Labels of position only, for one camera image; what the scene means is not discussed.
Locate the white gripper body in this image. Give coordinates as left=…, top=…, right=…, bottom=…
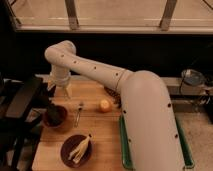
left=50, top=65, right=71, bottom=87

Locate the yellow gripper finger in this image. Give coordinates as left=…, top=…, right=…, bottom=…
left=64, top=84, right=72, bottom=99
left=47, top=81, right=55, bottom=91

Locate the dark eraser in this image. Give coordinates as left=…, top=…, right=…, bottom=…
left=46, top=105, right=61, bottom=125

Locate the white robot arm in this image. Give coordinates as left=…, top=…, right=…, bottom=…
left=45, top=41, right=185, bottom=171

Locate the green plastic tray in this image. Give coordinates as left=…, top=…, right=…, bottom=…
left=119, top=116, right=195, bottom=170

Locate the metal fork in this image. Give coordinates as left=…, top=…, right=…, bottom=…
left=75, top=102, right=84, bottom=127

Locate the black chair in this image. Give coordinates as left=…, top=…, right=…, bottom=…
left=0, top=77, right=50, bottom=171

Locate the red bowl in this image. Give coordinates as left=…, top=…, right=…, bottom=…
left=43, top=105, right=67, bottom=128

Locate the orange fruit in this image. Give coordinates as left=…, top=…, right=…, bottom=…
left=99, top=99, right=112, bottom=113

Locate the dark grape bunch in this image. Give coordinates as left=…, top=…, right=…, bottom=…
left=104, top=87, right=121, bottom=104

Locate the purple plate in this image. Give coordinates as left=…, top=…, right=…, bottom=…
left=60, top=135, right=92, bottom=168

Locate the peeled banana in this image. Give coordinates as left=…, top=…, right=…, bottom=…
left=68, top=135, right=91, bottom=164

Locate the metal bowl on side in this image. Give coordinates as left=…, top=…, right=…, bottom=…
left=181, top=69, right=205, bottom=86

